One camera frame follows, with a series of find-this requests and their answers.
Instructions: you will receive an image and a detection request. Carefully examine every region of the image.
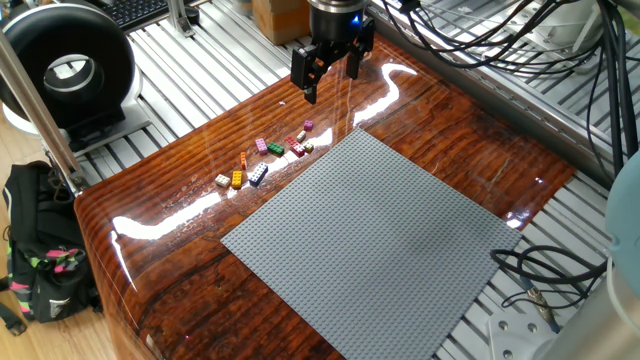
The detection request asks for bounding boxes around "grey Lego baseplate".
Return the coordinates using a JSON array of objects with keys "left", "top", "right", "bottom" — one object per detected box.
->
[{"left": 220, "top": 127, "right": 524, "bottom": 360}]

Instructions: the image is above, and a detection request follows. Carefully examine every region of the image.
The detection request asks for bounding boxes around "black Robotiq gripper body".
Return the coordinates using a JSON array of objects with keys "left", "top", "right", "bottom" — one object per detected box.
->
[{"left": 308, "top": 0, "right": 369, "bottom": 50}]

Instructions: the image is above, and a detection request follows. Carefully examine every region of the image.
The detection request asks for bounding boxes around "brown cardboard box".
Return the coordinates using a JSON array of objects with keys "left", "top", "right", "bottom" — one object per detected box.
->
[{"left": 251, "top": 0, "right": 312, "bottom": 47}]

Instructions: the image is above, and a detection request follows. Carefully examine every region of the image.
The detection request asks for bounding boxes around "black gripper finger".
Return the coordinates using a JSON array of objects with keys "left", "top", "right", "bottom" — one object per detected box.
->
[
  {"left": 290, "top": 43, "right": 331, "bottom": 105},
  {"left": 344, "top": 16, "right": 376, "bottom": 80}
]

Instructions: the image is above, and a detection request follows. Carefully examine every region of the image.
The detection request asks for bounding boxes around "short aluminium upright bracket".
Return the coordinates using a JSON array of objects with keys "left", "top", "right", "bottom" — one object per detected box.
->
[{"left": 166, "top": 0, "right": 196, "bottom": 38}]

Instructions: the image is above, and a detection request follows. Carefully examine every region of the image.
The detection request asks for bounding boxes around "red Lego brick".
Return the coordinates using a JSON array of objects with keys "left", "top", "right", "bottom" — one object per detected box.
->
[{"left": 284, "top": 135, "right": 307, "bottom": 159}]

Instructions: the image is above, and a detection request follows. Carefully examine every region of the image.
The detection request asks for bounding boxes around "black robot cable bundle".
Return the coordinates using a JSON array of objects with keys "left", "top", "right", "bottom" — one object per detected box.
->
[{"left": 379, "top": 0, "right": 640, "bottom": 177}]

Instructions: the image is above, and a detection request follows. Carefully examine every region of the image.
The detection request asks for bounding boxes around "aluminium frame post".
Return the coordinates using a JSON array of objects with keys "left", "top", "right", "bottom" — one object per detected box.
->
[{"left": 0, "top": 29, "right": 89, "bottom": 197}]

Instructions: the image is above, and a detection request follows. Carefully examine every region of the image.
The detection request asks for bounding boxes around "black backpack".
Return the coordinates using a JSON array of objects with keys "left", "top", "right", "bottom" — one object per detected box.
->
[{"left": 0, "top": 159, "right": 104, "bottom": 337}]

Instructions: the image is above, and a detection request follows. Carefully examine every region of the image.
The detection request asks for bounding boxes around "black ring-shaped device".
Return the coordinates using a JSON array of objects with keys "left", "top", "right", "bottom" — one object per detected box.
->
[{"left": 0, "top": 2, "right": 152, "bottom": 154}]

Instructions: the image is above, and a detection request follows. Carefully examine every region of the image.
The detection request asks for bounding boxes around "black cable with metal connector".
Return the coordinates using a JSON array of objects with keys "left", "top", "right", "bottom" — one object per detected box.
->
[{"left": 489, "top": 244, "right": 609, "bottom": 335}]

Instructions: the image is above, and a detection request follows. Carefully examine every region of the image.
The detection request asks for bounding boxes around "silver robot mounting plate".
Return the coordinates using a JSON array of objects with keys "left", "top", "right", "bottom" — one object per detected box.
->
[{"left": 486, "top": 309, "right": 557, "bottom": 360}]

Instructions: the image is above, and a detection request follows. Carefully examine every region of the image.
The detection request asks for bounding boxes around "black keyboard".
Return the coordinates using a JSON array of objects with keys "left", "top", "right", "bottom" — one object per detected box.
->
[{"left": 99, "top": 0, "right": 171, "bottom": 32}]

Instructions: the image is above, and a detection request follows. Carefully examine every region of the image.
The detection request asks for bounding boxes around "silver perforated mount plate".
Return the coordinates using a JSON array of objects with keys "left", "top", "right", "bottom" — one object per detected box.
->
[{"left": 499, "top": 0, "right": 607, "bottom": 72}]

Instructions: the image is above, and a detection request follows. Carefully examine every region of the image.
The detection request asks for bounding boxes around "long blue Lego brick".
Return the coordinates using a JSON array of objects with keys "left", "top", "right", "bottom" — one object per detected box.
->
[{"left": 248, "top": 162, "right": 270, "bottom": 188}]

